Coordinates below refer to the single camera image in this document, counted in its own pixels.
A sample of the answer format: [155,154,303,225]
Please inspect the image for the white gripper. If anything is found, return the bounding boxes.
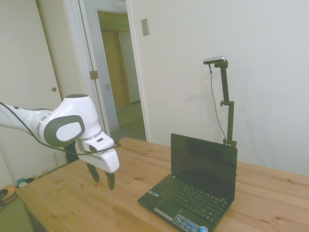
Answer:
[76,142,120,191]

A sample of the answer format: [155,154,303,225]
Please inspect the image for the black Asus laptop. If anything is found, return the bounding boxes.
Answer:
[137,133,239,232]

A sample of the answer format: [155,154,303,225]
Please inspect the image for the small wooden rack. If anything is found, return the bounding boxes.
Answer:
[41,153,61,180]

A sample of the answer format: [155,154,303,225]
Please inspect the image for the teal cup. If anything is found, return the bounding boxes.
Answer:
[16,177,28,189]

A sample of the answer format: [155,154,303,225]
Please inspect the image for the orange and green bowl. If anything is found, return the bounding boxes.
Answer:
[0,185,18,206]

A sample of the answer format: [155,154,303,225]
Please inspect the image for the wooden hallway door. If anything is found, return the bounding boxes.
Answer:
[101,29,132,111]

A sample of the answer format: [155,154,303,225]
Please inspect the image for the white open door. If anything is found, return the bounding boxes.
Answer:
[63,0,119,133]

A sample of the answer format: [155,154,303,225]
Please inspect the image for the grey camera cable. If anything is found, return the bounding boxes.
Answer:
[208,64,228,141]

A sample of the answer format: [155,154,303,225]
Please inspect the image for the black jointed camera stand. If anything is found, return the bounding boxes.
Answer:
[213,61,238,148]

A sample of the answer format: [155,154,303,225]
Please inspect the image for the beige wall switch plate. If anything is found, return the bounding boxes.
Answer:
[140,18,151,37]

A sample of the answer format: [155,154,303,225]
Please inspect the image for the grey stereo camera on stand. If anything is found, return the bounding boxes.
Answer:
[203,56,228,66]

